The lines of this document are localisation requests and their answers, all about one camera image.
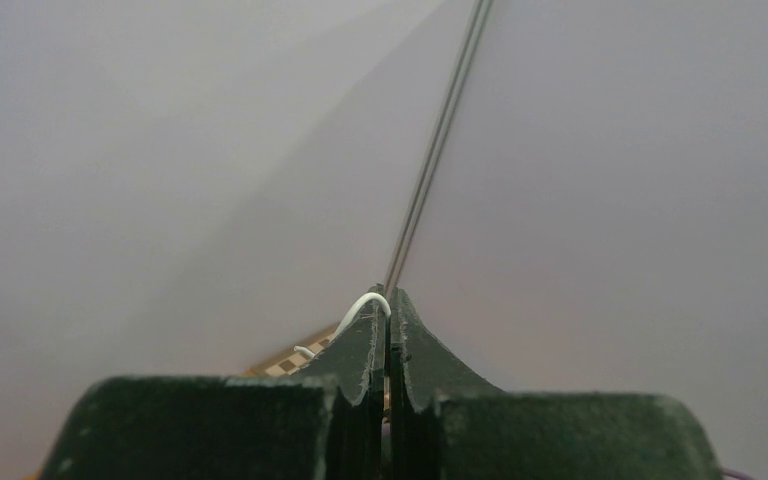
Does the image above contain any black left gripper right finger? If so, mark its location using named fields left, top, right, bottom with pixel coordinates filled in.
left=389, top=289, right=722, bottom=480

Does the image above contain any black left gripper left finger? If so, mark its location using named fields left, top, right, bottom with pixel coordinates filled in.
left=40, top=285, right=388, bottom=479

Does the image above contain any white cable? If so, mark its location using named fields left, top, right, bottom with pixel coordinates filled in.
left=293, top=292, right=393, bottom=361

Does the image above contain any wooden chessboard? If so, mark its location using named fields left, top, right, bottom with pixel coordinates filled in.
left=242, top=324, right=337, bottom=377

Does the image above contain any vertical aluminium corner post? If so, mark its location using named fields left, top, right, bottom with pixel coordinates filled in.
left=384, top=0, right=495, bottom=299

